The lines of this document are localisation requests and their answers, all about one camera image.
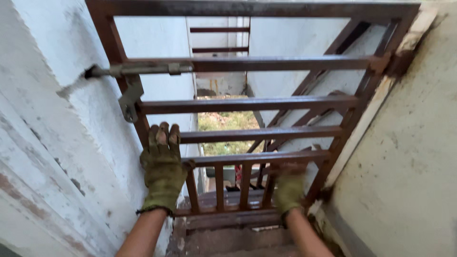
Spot person's left hand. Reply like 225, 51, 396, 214
137, 122, 196, 217

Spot person's right hand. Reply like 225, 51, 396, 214
273, 162, 308, 218

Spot brown metal barred gate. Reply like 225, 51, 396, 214
85, 0, 422, 230

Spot green vegetation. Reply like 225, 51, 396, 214
198, 96, 265, 156

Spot brown metal grille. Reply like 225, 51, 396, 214
246, 20, 397, 190

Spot brown railing bars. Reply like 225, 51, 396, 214
189, 26, 250, 54

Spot grey metal sliding bolt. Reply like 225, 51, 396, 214
84, 61, 195, 124

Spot weathered wooden door frame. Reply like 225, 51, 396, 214
306, 4, 439, 216

